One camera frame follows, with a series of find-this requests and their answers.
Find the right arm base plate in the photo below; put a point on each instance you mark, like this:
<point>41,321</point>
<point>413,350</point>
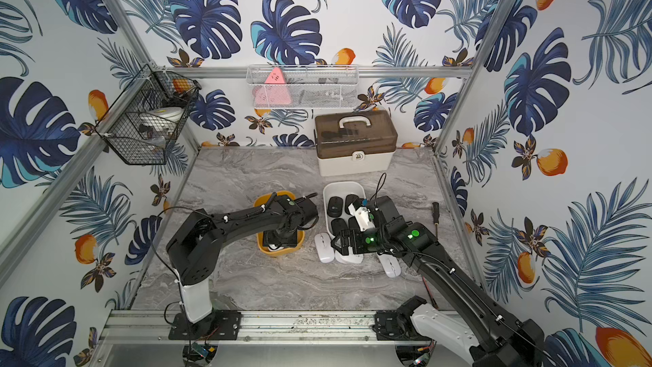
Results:
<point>393,326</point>

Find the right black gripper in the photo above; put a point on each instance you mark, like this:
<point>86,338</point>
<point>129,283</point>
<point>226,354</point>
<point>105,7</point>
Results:
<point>355,236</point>

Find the white mouse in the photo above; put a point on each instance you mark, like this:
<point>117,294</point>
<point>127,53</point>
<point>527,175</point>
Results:
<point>324,249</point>
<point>390,266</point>
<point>349,259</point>
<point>277,248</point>

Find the white bowl in basket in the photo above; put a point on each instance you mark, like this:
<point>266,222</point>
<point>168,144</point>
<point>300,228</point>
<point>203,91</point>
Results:
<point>162,119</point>

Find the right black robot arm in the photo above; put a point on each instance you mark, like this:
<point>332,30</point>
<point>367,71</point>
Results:
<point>486,335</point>

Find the black wire basket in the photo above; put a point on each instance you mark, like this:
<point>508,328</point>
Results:
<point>124,133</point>

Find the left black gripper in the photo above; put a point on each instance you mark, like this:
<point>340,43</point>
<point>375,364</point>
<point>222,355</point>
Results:
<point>282,237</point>

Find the white plastic bin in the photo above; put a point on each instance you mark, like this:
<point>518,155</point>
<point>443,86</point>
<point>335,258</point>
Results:
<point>341,189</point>

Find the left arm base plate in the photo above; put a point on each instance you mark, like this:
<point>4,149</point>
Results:
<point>220,325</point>

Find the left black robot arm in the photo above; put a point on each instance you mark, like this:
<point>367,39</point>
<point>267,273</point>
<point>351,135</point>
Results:
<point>195,248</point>

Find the brown lid storage case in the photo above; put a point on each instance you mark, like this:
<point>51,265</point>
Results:
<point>355,142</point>

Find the clear wall shelf basket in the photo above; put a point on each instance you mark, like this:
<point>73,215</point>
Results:
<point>312,87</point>

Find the pink triangle object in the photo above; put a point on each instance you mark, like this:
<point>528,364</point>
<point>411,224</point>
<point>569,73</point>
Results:
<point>273,92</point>

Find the black mouse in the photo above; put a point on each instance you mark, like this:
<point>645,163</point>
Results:
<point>353,224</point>
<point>352,203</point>
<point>335,207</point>
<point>338,227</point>

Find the black handle screwdriver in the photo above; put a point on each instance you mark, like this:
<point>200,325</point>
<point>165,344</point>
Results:
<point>435,213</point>

